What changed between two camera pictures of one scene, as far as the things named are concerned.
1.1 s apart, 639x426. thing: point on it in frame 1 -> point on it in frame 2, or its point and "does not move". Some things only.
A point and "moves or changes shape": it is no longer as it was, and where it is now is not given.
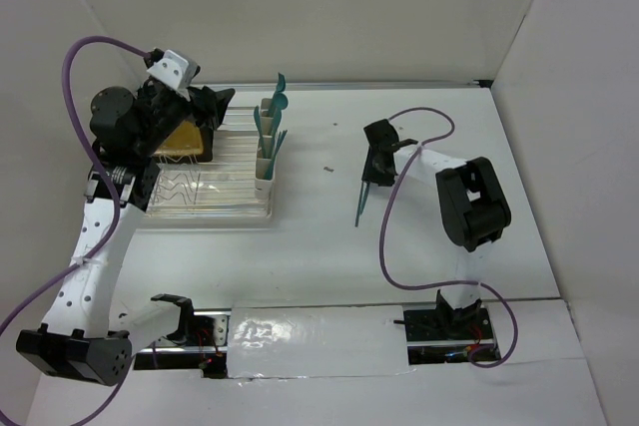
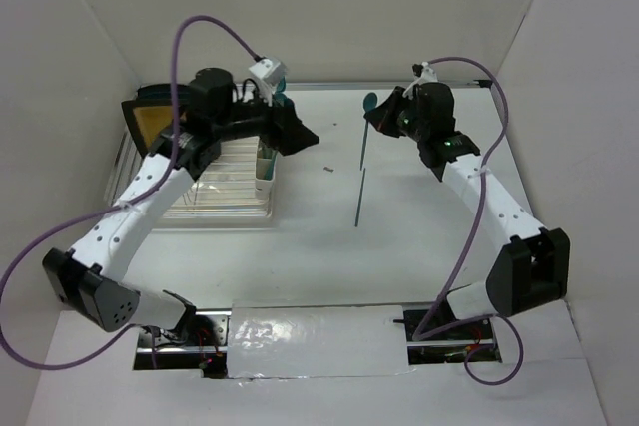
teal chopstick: (358, 206) does not move
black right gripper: (369, 174) -> (382, 116)
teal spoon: (364, 196) -> (369, 103)
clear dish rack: (222, 188) does not move
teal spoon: (281, 102) moves or changes shape
